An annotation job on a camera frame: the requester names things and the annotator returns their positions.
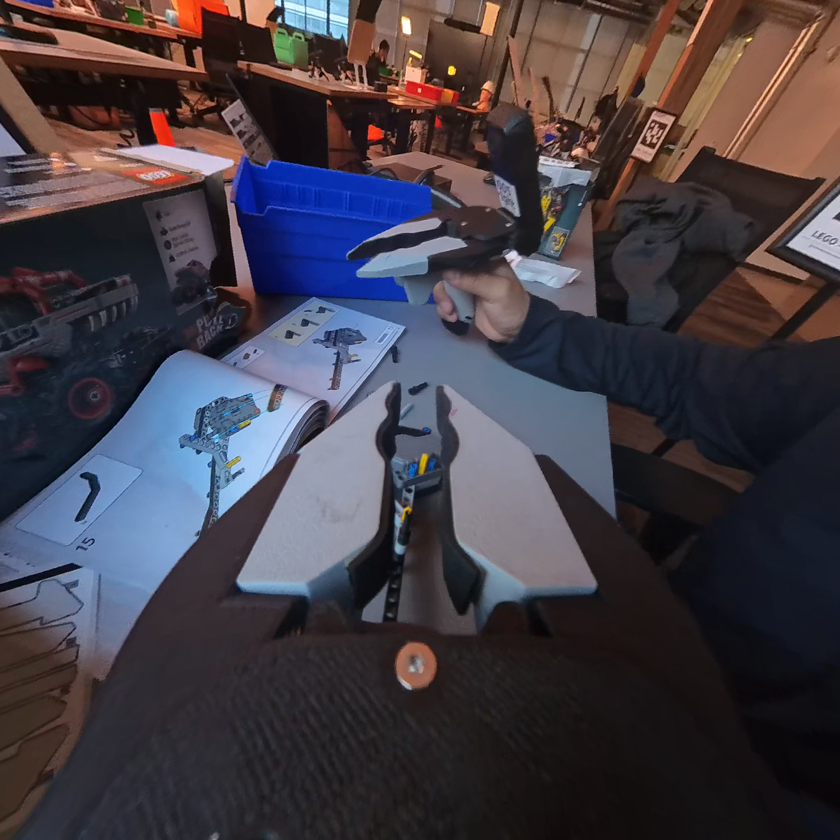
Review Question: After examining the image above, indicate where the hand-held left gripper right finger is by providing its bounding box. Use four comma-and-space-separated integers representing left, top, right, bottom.
434, 384, 599, 634

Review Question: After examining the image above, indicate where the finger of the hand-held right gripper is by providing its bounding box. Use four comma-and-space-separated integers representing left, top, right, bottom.
356, 239, 471, 279
346, 217, 450, 262

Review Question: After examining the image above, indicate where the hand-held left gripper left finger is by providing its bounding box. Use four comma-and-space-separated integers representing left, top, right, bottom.
235, 382, 403, 621

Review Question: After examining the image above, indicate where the grey black lego model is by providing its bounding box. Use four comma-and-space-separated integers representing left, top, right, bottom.
381, 451, 448, 624

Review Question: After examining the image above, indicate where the person's right forearm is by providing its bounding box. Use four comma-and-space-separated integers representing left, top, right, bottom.
491, 294, 840, 475

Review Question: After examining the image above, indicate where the black lego set box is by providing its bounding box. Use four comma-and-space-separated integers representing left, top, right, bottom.
0, 147, 253, 519

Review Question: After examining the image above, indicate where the person's right hand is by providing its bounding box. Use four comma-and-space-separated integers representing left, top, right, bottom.
433, 259, 532, 343

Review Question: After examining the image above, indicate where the clear plastic bag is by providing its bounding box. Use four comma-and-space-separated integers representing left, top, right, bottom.
508, 257, 582, 289

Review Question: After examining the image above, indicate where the blue plastic bin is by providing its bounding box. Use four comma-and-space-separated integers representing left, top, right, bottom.
231, 155, 454, 304

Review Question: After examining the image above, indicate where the dark jacket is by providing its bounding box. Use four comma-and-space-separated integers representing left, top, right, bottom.
594, 180, 762, 329

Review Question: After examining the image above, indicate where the open instruction booklet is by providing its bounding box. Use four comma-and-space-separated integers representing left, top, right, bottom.
0, 297, 406, 680

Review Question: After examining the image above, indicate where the printed tag sign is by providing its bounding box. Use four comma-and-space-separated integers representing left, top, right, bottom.
630, 108, 679, 164

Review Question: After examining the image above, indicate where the small green bin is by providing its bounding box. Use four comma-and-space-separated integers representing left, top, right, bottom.
272, 26, 310, 68

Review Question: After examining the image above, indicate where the white paper sheet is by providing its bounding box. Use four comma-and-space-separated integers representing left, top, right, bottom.
117, 144, 236, 177

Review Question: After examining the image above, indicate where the person's dark clothed torso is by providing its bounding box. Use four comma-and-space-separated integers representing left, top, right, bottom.
669, 407, 840, 811

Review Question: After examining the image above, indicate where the black chair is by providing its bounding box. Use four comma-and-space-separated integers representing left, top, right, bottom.
676, 147, 826, 290

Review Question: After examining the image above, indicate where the tan sticker sheet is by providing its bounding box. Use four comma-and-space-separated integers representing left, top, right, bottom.
0, 563, 101, 821

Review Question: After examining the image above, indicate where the framed sign stand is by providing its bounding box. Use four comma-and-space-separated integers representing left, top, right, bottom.
766, 176, 840, 342

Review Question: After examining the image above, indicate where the black cable bundle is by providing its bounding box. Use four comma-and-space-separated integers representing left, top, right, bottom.
364, 164, 455, 198

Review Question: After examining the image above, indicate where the wooden post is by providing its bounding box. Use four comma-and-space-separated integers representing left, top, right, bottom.
594, 0, 746, 231

